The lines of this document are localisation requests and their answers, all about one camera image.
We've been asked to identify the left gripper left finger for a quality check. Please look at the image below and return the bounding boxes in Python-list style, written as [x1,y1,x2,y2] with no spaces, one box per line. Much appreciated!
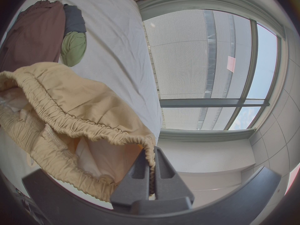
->
[110,148,151,208]

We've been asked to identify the tan shorts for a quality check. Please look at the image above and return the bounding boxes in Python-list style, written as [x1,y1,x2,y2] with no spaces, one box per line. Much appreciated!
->
[0,62,156,202]

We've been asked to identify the black garment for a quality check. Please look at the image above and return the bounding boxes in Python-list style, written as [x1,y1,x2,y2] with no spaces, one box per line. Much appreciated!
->
[63,5,87,34]

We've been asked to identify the brown garment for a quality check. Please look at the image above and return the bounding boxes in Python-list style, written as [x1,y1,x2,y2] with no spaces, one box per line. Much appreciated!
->
[0,0,66,73]

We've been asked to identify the bed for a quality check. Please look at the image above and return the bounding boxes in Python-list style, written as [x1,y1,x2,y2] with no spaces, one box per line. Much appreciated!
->
[0,0,176,210]

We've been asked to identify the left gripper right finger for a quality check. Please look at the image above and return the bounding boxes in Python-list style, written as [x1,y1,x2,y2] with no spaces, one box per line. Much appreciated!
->
[154,146,195,208]

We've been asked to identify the window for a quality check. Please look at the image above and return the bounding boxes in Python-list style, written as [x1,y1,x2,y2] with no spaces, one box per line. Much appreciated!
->
[141,8,285,132]

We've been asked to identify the green garment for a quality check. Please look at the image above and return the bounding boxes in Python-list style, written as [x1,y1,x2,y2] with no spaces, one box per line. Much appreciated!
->
[61,31,87,67]

